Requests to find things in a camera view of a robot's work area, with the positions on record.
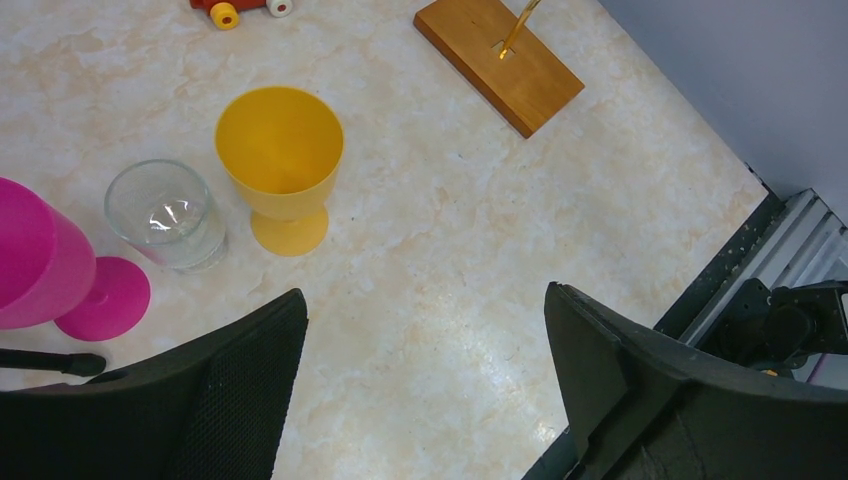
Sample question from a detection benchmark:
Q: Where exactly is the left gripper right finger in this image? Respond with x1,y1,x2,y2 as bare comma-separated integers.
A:
544,282,847,479

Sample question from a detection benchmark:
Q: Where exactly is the yellow wine glass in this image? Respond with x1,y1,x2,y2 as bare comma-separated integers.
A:
214,86,345,257

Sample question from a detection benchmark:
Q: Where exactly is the gold wine glass rack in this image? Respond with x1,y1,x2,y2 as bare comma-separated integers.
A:
413,0,585,139

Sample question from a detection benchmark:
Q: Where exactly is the pink wine glass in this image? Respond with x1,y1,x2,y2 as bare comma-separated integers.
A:
1,178,151,342

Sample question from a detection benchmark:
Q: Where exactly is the aluminium frame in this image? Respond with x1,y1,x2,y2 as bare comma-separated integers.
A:
679,190,847,389

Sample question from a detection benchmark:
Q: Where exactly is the black perforated music stand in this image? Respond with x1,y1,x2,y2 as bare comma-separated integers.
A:
1,349,107,377

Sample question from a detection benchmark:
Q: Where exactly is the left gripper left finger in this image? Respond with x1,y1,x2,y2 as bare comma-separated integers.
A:
1,289,309,479

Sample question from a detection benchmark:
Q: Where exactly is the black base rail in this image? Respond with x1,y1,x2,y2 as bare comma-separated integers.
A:
523,192,785,480

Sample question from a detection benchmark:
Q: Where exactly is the colourful toy train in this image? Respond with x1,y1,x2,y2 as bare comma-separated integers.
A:
189,0,294,30

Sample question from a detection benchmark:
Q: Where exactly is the clear wine glass front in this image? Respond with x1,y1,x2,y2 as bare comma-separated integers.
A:
104,159,228,274

